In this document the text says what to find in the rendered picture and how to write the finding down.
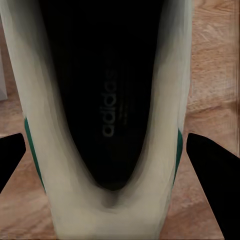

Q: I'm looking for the gym shoe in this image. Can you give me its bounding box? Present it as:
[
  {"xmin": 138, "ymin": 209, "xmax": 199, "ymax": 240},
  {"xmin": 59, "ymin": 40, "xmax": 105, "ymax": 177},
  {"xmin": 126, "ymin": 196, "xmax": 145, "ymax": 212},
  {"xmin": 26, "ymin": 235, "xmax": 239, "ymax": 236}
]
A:
[{"xmin": 0, "ymin": 0, "xmax": 193, "ymax": 240}]

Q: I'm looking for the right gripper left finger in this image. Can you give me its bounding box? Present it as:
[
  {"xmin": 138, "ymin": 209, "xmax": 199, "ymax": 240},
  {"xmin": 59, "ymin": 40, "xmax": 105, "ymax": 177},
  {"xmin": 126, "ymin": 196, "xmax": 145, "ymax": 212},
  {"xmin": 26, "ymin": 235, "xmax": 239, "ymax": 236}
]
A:
[{"xmin": 0, "ymin": 133, "xmax": 26, "ymax": 193}]

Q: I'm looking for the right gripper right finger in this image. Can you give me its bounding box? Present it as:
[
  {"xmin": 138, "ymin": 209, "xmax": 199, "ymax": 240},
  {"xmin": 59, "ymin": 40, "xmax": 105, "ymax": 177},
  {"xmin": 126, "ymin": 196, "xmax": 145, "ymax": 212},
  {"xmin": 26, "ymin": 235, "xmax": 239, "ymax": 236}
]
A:
[{"xmin": 186, "ymin": 133, "xmax": 240, "ymax": 240}]

